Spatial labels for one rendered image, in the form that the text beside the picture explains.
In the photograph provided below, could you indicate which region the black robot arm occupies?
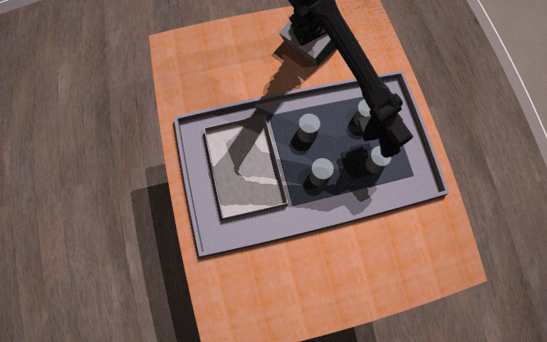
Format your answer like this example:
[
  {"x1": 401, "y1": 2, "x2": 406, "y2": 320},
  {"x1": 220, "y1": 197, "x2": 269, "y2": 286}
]
[{"x1": 288, "y1": 0, "x2": 414, "y2": 158}]

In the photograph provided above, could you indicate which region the white shallow rectangular tray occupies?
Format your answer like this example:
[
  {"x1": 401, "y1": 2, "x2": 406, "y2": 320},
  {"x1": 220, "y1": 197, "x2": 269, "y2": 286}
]
[{"x1": 204, "y1": 114, "x2": 288, "y2": 220}]

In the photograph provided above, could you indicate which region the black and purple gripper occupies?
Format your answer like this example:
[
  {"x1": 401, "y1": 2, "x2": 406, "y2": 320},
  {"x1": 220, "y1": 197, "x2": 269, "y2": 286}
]
[{"x1": 358, "y1": 116, "x2": 385, "y2": 141}]

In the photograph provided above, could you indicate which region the clear glass cylinder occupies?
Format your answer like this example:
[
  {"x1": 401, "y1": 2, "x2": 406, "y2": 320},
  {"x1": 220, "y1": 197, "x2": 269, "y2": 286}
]
[
  {"x1": 365, "y1": 146, "x2": 391, "y2": 174},
  {"x1": 309, "y1": 158, "x2": 334, "y2": 187},
  {"x1": 353, "y1": 100, "x2": 370, "y2": 127},
  {"x1": 297, "y1": 113, "x2": 320, "y2": 143}
]

